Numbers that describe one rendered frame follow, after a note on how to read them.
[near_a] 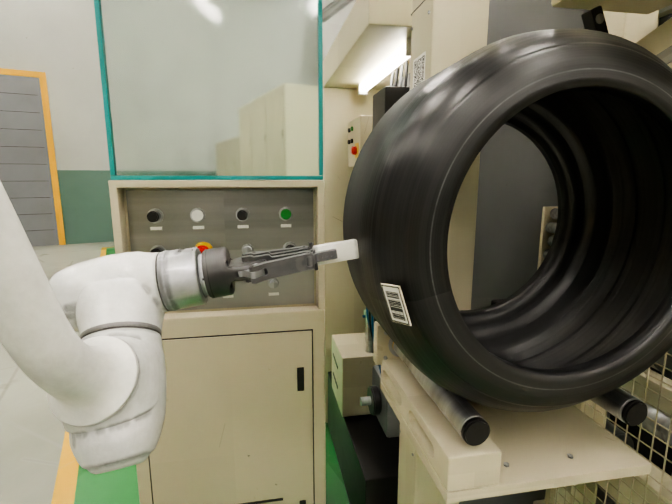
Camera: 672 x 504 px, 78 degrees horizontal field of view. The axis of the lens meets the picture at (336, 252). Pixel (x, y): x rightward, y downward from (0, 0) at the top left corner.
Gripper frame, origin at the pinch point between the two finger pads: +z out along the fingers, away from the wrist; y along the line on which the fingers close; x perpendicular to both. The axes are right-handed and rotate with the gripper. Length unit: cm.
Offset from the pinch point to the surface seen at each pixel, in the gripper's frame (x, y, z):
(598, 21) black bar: -35, 18, 64
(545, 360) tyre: 29.2, 3.7, 38.6
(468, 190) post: -3.7, 24.8, 36.0
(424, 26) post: -40, 29, 31
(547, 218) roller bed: 8, 37, 65
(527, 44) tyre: -25.5, -9.9, 28.0
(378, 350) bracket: 29.0, 22.5, 10.0
